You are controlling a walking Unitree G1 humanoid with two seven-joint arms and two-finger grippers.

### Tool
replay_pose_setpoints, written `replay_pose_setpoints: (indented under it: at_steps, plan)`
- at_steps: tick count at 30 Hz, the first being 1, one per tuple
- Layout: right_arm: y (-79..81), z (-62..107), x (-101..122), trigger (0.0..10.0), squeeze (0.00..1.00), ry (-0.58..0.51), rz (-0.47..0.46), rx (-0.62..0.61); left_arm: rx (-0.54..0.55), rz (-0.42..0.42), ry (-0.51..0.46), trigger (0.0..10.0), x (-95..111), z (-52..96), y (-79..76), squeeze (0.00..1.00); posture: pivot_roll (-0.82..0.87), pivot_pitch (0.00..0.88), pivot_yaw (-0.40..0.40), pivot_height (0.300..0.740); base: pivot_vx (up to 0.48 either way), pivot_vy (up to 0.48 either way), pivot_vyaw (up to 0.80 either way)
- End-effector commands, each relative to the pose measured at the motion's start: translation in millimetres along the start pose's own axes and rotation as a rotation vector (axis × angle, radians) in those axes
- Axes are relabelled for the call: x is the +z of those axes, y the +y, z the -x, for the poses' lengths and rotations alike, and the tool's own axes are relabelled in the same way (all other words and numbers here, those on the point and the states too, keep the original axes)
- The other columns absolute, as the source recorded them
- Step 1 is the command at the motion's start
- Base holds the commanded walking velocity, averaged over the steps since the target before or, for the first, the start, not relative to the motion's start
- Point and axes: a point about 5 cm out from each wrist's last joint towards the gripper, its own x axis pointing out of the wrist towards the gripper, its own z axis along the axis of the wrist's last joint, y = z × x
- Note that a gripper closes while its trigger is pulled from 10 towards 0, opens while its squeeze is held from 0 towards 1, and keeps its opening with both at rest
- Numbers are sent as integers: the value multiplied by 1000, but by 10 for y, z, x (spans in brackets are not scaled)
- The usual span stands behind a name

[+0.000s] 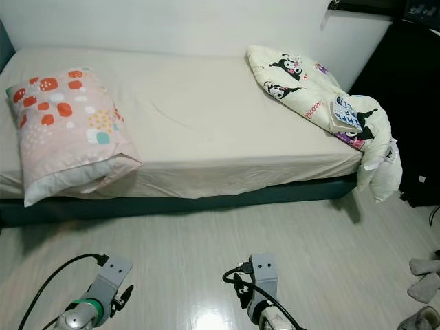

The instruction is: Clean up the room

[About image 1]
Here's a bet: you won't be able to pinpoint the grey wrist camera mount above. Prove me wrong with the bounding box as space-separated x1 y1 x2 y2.
89 256 134 307
247 253 279 303

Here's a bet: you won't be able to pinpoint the dark teal bed frame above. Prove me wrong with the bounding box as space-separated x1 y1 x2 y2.
0 175 360 228

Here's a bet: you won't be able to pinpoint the grey slipper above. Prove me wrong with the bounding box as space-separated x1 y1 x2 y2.
397 306 440 330
409 258 440 277
407 274 440 303

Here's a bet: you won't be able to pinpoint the cream bed mattress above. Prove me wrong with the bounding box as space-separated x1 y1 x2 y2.
0 47 365 200

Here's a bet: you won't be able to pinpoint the teal padded headboard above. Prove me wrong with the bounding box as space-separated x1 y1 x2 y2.
0 21 16 69

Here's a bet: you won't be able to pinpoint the black wardrobe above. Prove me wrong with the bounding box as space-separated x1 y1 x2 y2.
337 0 440 207

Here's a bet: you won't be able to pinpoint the white blue print book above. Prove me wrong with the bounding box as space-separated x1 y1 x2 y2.
330 95 362 135

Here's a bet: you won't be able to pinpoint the pink orange patterned pillow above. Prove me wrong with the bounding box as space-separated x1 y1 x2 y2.
7 67 144 207

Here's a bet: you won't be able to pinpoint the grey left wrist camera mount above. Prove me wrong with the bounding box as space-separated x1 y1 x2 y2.
89 256 134 307

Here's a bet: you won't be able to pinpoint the cream cartoon print blanket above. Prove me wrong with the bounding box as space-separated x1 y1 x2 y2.
246 45 404 204

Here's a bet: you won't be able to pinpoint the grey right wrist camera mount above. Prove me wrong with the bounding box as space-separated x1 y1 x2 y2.
247 253 279 303

